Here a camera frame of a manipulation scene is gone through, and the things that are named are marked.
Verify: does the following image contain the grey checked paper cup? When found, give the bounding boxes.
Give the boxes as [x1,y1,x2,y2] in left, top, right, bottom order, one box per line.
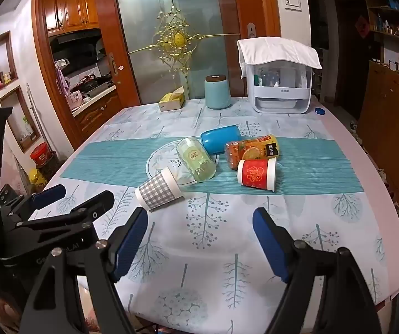
[135,167,184,212]

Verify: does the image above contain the red white paper cup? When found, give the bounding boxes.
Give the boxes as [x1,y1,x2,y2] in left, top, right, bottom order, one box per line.
[237,158,277,191]

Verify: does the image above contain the blue plastic cup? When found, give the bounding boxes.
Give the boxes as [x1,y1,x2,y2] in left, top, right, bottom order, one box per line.
[200,125,242,154]

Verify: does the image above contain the red tin can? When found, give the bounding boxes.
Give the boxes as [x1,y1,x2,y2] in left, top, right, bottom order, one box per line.
[30,142,52,166]

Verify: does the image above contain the orange juice bottle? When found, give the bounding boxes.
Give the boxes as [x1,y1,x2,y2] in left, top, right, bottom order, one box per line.
[225,134,279,170]

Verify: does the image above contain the patterned tablecloth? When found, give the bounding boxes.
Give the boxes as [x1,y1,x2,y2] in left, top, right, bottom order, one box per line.
[33,98,399,333]

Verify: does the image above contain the small blue lid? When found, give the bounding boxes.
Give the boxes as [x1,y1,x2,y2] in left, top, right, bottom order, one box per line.
[315,108,326,116]

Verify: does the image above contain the yellow tissue box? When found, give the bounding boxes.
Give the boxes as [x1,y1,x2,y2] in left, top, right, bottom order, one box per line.
[158,87,185,112]

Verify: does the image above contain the dark wooden shelf cabinet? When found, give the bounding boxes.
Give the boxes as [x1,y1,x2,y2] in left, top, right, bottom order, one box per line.
[358,0,399,202]

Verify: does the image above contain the white storage organizer box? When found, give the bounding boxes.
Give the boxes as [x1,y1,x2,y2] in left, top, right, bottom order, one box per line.
[244,61,314,114]

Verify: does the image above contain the teal ceramic canister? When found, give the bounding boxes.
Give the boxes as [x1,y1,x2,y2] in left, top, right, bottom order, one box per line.
[204,75,231,109]

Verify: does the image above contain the wooden kitchen cabinets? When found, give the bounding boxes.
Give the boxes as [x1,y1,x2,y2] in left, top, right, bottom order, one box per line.
[42,0,120,139]

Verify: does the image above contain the white cloth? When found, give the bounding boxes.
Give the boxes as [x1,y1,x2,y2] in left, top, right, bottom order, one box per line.
[237,36,322,78]

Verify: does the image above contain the frosted glass door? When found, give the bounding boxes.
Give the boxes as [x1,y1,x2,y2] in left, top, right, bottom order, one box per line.
[117,0,240,104]

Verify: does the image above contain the wall light switch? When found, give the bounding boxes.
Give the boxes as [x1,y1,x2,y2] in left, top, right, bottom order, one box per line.
[282,0,301,11]

